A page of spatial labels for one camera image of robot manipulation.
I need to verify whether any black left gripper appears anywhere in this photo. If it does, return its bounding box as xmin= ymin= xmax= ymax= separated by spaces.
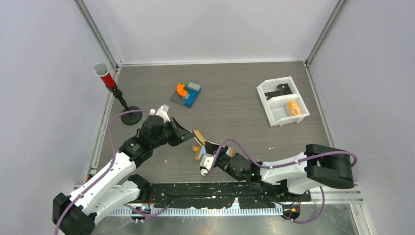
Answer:
xmin=151 ymin=117 xmax=194 ymax=149

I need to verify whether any orange leather card holder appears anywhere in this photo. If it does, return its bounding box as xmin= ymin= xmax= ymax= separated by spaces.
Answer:
xmin=191 ymin=141 xmax=233 ymax=161

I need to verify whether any orange credit card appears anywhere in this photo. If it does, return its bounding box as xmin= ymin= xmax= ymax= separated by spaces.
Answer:
xmin=191 ymin=129 xmax=219 ymax=145
xmin=284 ymin=101 xmax=302 ymax=117

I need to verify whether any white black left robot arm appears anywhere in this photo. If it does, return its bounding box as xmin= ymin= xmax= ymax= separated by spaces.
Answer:
xmin=52 ymin=112 xmax=195 ymax=235

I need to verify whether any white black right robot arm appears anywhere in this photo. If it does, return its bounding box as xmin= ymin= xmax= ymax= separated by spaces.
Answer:
xmin=196 ymin=141 xmax=357 ymax=201

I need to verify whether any toy brick assembly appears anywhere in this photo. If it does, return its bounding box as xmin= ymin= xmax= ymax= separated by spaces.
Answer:
xmin=169 ymin=82 xmax=201 ymax=108

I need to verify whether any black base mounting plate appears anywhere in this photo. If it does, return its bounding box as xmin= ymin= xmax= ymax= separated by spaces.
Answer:
xmin=132 ymin=182 xmax=311 ymax=209

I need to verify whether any black microphone stand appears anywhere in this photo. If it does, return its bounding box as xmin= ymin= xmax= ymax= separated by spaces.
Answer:
xmin=110 ymin=87 xmax=142 ymax=125

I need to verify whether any white plastic divided bin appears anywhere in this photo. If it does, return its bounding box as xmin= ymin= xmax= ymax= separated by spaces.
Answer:
xmin=256 ymin=76 xmax=310 ymax=127

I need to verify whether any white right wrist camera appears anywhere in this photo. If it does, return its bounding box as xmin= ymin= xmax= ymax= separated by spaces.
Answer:
xmin=199 ymin=153 xmax=214 ymax=176

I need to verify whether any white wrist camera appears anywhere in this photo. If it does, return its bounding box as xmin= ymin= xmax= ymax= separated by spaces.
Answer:
xmin=155 ymin=104 xmax=170 ymax=123
xmin=199 ymin=153 xmax=214 ymax=176

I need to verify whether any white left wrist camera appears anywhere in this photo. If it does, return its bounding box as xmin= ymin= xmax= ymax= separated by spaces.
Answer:
xmin=155 ymin=104 xmax=170 ymax=123

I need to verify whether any white slotted cable duct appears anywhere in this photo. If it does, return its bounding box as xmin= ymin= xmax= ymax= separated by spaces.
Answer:
xmin=108 ymin=205 xmax=283 ymax=217

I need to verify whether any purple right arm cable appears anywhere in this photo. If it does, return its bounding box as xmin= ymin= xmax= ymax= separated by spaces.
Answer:
xmin=207 ymin=139 xmax=358 ymax=225

